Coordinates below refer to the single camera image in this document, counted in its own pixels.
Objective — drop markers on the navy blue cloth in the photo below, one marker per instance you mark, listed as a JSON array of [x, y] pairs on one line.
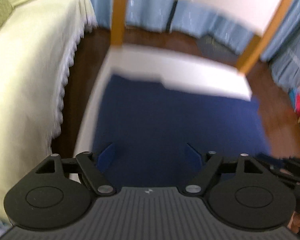
[[170, 130]]

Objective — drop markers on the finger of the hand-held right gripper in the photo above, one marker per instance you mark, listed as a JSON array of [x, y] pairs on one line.
[[287, 170]]

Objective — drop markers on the sofa with pale green cover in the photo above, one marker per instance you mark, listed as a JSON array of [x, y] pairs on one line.
[[27, 80]]

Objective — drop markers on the white table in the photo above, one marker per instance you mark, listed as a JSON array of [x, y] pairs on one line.
[[190, 72]]

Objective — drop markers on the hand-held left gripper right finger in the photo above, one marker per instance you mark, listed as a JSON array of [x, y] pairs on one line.
[[193, 156]]

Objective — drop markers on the light blue curtain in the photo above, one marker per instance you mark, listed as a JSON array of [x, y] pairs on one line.
[[290, 47], [150, 10]]

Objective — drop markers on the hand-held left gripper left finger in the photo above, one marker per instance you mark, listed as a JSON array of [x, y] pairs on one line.
[[105, 157]]

